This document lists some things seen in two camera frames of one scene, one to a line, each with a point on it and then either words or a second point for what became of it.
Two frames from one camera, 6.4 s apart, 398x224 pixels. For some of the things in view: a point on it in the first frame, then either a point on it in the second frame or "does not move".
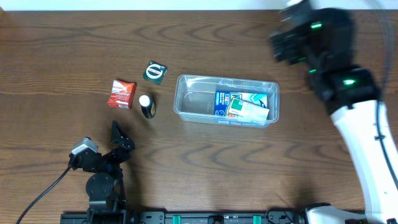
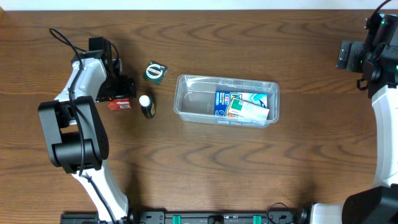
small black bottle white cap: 148,107 does not move
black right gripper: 286,43 -> 347,56
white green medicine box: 240,108 does not move
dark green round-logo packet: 155,72 does not move
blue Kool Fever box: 222,100 does not move
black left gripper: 109,155 -> 126,88
